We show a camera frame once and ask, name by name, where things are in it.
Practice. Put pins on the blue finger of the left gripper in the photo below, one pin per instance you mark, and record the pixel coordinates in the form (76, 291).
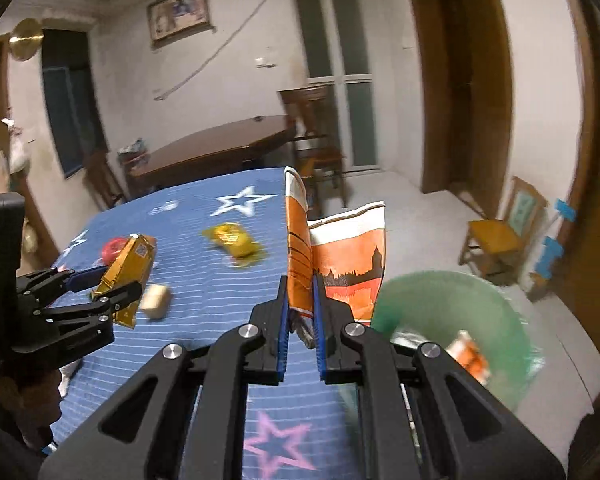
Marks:
(81, 280)

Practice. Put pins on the orange white snack bag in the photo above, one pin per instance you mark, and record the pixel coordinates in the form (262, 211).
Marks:
(347, 250)

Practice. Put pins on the yellow plastic wrapper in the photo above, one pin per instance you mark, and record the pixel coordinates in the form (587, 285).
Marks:
(241, 248)

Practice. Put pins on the brown open doorway frame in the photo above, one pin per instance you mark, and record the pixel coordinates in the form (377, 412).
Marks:
(467, 90)

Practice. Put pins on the white glass balcony door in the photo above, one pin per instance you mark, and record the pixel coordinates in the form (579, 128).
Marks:
(336, 54)

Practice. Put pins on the green-lined trash bin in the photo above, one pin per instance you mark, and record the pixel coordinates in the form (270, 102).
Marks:
(435, 305)

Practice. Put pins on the dark wooden side chair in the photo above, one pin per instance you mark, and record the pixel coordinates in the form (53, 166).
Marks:
(101, 181)

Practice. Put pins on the gold round wall clock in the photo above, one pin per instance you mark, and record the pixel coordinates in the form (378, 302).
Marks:
(26, 39)

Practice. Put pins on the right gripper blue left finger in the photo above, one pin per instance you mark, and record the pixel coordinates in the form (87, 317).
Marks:
(283, 333)

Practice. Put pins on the person's left hand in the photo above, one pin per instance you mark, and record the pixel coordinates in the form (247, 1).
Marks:
(35, 407)

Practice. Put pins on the brown wooden door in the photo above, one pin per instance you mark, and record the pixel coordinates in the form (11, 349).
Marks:
(577, 274)

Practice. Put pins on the red apple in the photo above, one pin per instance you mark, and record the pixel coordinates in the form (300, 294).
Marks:
(112, 249)

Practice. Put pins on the blue star-pattern bed sheet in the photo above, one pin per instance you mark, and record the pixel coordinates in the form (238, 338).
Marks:
(296, 430)

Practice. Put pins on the orange white carton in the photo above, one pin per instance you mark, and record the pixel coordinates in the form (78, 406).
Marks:
(466, 352)

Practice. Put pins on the small yellow wooden chair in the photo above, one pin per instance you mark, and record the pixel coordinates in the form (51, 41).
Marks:
(499, 246)

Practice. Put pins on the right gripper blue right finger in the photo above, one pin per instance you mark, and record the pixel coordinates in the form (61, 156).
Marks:
(318, 324)

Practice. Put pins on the beige sponge block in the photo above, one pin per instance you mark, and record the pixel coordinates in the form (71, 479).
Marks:
(155, 301)

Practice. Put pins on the dark wooden round table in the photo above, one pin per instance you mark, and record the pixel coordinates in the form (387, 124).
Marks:
(211, 152)

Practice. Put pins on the dark window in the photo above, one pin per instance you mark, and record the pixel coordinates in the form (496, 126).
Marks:
(70, 98)

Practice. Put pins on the framed wall picture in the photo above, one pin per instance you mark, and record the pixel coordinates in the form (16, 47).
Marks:
(172, 20)

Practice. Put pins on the gold foil box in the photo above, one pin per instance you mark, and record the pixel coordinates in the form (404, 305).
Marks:
(134, 264)

